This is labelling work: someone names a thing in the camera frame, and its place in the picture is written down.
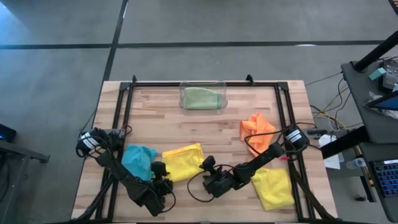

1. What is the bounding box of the black aluminium table frame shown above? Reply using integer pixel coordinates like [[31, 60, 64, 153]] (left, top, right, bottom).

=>
[[70, 74, 340, 224]]

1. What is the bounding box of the yellow microfiber towel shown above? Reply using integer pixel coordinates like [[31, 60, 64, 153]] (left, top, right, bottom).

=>
[[251, 167, 295, 212], [161, 142, 205, 183]]

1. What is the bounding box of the clear plastic bin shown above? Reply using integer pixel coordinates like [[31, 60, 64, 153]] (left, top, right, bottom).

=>
[[178, 80, 228, 116]]

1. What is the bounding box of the black device with blue light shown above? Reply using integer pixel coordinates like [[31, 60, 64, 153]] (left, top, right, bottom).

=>
[[0, 123, 17, 144]]

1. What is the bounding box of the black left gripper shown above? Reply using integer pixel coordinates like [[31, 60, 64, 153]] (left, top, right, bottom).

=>
[[152, 161, 174, 203]]

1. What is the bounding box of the grey desk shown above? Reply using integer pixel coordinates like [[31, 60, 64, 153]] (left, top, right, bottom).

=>
[[359, 141, 398, 223]]

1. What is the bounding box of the black metal stand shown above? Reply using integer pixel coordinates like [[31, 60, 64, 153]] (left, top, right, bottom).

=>
[[0, 138, 50, 203]]

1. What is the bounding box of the black electronic device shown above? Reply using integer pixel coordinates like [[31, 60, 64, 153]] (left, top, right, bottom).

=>
[[377, 58, 398, 93]]

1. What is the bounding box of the clear water bottle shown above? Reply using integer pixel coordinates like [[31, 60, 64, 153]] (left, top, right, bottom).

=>
[[345, 157, 367, 170]]

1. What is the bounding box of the grey side table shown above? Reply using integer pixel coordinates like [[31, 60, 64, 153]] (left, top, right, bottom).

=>
[[340, 60, 398, 144]]

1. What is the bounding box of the backlit keyboard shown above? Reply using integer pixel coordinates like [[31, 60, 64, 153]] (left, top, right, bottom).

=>
[[372, 159, 398, 198]]

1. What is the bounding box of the black support beam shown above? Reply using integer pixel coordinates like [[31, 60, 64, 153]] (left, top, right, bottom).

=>
[[320, 125, 371, 159]]

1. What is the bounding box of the green microfiber towel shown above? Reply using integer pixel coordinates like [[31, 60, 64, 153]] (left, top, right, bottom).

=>
[[182, 86, 223, 110]]

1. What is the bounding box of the white paper sheet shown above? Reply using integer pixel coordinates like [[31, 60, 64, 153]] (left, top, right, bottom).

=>
[[318, 134, 345, 170]]

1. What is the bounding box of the small teal box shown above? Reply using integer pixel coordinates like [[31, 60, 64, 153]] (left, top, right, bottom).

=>
[[368, 67, 387, 82]]

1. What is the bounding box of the orange microfiber towel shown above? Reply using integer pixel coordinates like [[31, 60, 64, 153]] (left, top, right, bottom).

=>
[[239, 112, 277, 156]]

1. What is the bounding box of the black pole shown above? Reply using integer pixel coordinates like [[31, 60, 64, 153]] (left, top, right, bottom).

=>
[[353, 29, 398, 73]]

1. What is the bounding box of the blue microfiber towel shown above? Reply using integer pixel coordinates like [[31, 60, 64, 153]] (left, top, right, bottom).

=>
[[121, 144, 159, 182]]

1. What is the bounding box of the tablet with dark screen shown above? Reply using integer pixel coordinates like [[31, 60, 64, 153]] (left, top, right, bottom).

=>
[[363, 90, 398, 112]]

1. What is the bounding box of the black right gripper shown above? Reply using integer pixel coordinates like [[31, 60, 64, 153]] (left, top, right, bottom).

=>
[[200, 155, 237, 198]]

